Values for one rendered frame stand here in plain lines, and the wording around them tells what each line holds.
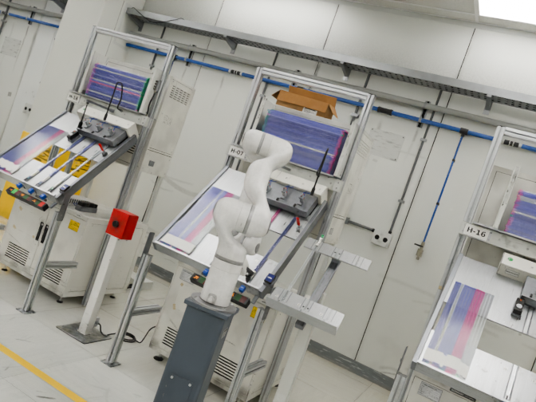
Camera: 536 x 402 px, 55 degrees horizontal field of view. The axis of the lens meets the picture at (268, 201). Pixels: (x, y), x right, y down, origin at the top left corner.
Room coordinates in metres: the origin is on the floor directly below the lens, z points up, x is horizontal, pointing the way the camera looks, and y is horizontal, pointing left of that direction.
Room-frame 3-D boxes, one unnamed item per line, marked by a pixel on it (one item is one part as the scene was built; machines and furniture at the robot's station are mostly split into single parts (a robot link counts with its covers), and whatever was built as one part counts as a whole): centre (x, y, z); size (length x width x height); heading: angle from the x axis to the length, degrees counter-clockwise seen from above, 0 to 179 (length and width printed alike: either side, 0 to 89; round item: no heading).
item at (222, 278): (2.04, 0.07, 0.79); 0.19 x 0.19 x 0.18
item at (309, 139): (3.08, -0.07, 1.52); 0.51 x 0.13 x 0.27; 66
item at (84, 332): (3.09, 0.78, 0.39); 0.24 x 0.24 x 0.78; 66
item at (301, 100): (3.39, -0.09, 1.82); 0.68 x 0.30 x 0.20; 66
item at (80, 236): (3.64, 1.32, 0.66); 1.01 x 0.73 x 1.31; 156
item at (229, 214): (2.04, 0.10, 1.00); 0.19 x 0.12 x 0.24; 93
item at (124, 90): (3.83, 1.25, 0.95); 1.35 x 0.82 x 1.90; 156
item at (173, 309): (3.21, -0.07, 0.31); 0.70 x 0.65 x 0.62; 66
